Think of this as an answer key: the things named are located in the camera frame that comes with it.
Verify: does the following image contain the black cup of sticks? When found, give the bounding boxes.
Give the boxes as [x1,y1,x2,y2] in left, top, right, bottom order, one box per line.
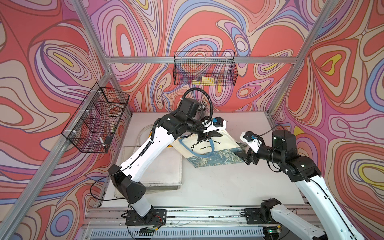
[198,101,208,113]

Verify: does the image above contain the white yellow-handled bag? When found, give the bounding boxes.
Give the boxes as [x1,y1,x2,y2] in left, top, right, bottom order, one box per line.
[140,148,183,186]

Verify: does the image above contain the aluminium frame post left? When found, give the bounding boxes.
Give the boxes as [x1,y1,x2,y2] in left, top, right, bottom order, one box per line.
[70,0,134,116]

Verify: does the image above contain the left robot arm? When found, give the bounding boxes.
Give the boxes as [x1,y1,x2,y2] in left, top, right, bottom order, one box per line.
[108,88,226,222]

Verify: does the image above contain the aluminium frame post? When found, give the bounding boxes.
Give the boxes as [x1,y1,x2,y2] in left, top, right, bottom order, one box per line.
[266,0,339,118]
[70,0,134,116]

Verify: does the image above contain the black wire basket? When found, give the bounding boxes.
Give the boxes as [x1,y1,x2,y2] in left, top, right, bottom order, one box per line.
[173,50,239,87]
[62,83,130,154]

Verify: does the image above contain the aluminium frame post right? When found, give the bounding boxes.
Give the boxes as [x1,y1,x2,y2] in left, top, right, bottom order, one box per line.
[266,0,339,118]

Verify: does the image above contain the yellow sticky notes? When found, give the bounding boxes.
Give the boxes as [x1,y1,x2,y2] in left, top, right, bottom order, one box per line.
[191,76,216,86]

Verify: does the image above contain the cream blue-handled tote bag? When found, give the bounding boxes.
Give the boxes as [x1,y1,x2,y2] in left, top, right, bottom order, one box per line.
[172,130,243,168]

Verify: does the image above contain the aluminium frame crossbar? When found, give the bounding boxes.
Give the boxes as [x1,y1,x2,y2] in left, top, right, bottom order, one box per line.
[106,57,299,64]

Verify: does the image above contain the olive green canvas bag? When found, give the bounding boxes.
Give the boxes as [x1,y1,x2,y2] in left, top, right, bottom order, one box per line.
[145,185,181,191]

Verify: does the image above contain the black wire basket back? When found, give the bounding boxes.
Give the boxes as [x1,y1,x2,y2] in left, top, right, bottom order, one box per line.
[173,50,239,87]

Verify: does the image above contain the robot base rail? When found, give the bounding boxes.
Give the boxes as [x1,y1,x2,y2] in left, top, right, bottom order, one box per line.
[80,205,331,240]

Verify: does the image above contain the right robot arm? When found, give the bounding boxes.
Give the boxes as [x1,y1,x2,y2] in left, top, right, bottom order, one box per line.
[236,129,364,240]

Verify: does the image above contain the black wire basket left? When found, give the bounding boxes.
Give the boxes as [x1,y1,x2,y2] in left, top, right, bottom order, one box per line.
[62,83,130,154]

